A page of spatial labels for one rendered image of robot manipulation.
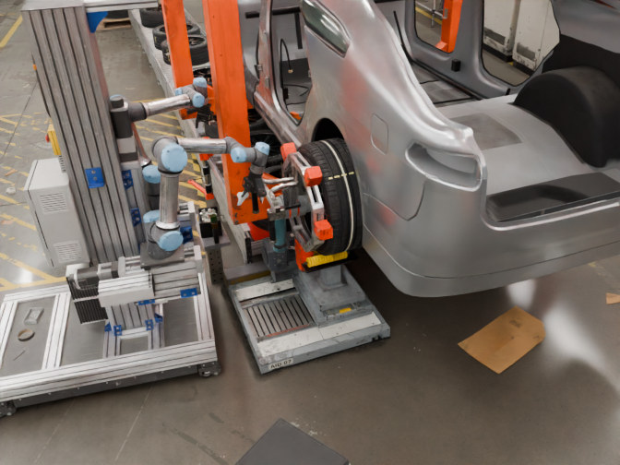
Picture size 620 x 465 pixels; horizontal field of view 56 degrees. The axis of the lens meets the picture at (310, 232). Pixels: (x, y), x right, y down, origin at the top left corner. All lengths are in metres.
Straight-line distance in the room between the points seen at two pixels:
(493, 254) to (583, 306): 1.65
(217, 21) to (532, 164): 1.98
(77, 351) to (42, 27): 1.77
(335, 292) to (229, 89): 1.39
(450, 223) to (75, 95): 1.78
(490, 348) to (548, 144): 1.30
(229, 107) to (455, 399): 2.08
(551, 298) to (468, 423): 1.26
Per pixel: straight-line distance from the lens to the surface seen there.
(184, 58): 5.40
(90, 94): 2.95
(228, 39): 3.40
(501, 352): 3.76
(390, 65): 2.77
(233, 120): 3.54
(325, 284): 3.75
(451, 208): 2.50
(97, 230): 3.26
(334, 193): 3.11
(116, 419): 3.51
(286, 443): 2.79
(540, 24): 8.11
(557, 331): 4.01
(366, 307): 3.71
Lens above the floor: 2.56
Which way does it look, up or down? 33 degrees down
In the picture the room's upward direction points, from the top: 2 degrees counter-clockwise
